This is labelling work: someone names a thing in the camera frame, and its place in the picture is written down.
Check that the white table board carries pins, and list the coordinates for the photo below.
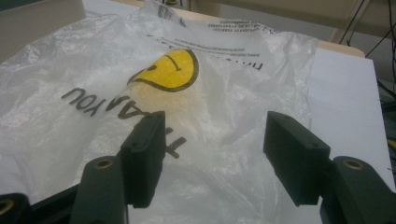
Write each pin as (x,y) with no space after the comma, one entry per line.
(342,109)

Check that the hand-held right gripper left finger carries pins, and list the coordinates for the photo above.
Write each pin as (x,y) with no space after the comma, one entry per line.
(143,161)

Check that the clear plastic bag smiley print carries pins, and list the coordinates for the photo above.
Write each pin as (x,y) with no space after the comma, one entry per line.
(224,124)

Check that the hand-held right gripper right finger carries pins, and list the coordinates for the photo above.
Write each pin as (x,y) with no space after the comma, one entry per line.
(295,158)

